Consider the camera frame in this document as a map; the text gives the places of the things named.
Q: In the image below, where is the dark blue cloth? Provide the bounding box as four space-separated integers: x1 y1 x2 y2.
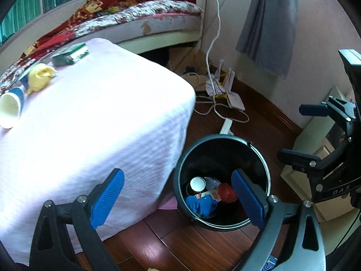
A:
185 195 218 218

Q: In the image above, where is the red white crumpled wrapper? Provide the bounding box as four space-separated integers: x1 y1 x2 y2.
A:
195 177 222 202

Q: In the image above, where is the blue paper cup lying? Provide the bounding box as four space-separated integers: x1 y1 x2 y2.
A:
0 87 24 129

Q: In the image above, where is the green white milk carton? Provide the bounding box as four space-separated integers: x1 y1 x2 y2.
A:
51 42 89 67

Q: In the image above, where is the bed with floral sheet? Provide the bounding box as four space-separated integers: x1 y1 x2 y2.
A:
1 0 203 94

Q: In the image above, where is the black round trash bin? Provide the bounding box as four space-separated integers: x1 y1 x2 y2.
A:
173 134 271 231

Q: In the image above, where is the grey hanging cloth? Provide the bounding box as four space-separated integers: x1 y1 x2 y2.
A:
236 0 298 79

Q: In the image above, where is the pink tablecloth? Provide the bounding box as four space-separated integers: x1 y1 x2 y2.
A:
1 39 195 264

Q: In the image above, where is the white router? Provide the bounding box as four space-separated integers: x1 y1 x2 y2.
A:
205 59 245 112

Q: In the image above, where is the white cable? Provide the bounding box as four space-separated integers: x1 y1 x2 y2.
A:
180 0 250 124

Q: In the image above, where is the yellow fluffy cloth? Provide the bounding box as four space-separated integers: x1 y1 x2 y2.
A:
27 63 56 95

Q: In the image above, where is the red patterned blanket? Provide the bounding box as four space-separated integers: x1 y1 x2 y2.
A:
21 0 139 58

